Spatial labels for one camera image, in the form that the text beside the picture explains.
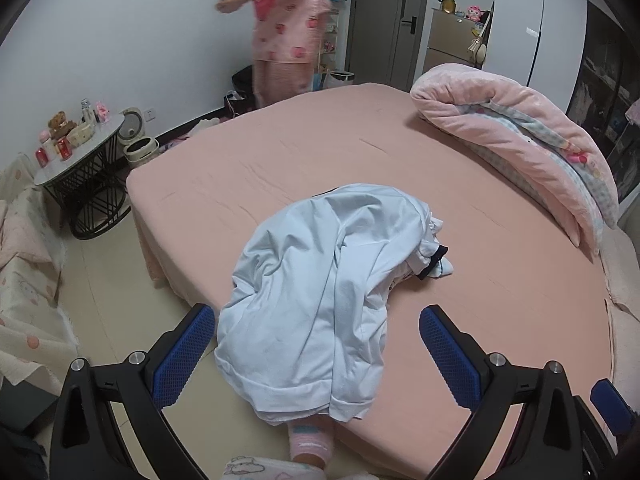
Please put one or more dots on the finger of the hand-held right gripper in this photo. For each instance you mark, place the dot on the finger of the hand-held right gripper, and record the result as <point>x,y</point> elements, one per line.
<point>607,402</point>

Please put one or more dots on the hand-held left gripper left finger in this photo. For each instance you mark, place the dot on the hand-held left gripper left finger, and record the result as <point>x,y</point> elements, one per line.
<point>185,360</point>

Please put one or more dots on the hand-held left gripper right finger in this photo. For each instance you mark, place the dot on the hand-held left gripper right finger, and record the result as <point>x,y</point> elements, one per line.
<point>450,360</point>

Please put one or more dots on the white garment with navy collar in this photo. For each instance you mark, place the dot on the white garment with navy collar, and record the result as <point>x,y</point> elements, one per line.
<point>436,227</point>

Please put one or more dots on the light blue navy-trimmed shirt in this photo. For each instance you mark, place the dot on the light blue navy-trimmed shirt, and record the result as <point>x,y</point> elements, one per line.
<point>310,300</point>

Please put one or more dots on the pale pink textured pillow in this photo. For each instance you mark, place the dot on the pale pink textured pillow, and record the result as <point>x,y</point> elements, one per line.
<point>625,360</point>
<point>620,270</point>

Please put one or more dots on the pink striped fuzzy sock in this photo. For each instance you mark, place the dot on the pink striped fuzzy sock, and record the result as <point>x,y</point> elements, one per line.
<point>312,440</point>

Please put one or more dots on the printed cream sofa cover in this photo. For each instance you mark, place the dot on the printed cream sofa cover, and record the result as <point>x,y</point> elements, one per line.
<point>25,260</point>

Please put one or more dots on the bed with pink sheet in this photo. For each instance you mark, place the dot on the bed with pink sheet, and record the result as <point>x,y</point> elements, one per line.
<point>300,150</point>

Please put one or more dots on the red drink can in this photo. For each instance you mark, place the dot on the red drink can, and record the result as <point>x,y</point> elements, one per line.
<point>64,149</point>
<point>41,156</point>

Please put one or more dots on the cream bowl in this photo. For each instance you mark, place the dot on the cream bowl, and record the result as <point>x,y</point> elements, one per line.
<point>80,134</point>

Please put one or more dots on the folded pink checked quilt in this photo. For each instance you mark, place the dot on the folded pink checked quilt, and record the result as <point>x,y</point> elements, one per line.
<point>500,105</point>

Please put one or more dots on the pink bottle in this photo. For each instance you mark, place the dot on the pink bottle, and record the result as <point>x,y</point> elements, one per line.
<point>46,137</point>

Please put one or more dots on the brown teddy bear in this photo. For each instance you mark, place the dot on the brown teddy bear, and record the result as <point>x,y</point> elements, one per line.
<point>59,122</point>

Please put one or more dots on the clear bottle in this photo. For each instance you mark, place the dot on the clear bottle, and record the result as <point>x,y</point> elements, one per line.
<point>86,109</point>

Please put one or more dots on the white trash bin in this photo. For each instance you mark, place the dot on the white trash bin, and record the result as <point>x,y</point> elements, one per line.
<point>340,79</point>

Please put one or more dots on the blue and white bag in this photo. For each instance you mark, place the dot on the blue and white bag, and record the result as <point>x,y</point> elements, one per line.
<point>320,81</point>

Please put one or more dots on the cream hanging pouch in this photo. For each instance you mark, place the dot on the cream hanging pouch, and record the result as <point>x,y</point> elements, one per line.
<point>476,47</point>

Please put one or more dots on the dark glass wardrobe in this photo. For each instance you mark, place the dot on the dark glass wardrobe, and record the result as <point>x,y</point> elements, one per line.
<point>610,85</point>

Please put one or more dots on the beige drawer cabinet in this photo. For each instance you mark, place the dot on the beige drawer cabinet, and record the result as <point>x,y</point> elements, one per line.
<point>450,40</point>

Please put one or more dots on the white shelf rack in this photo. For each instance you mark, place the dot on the white shelf rack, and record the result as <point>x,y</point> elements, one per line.
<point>330,45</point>

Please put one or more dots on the white wardrobe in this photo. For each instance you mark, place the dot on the white wardrobe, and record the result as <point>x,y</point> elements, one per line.
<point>525,25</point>

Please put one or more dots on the pink plush doll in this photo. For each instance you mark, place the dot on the pink plush doll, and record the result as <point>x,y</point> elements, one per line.
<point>473,11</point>

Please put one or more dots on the grey room door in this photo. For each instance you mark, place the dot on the grey room door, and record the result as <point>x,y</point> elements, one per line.
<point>395,10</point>

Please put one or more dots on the yellow pot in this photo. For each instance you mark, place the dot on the yellow pot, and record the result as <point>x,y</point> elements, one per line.
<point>446,4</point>

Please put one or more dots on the wall socket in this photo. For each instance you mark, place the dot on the wall socket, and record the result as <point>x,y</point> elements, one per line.
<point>150,112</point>

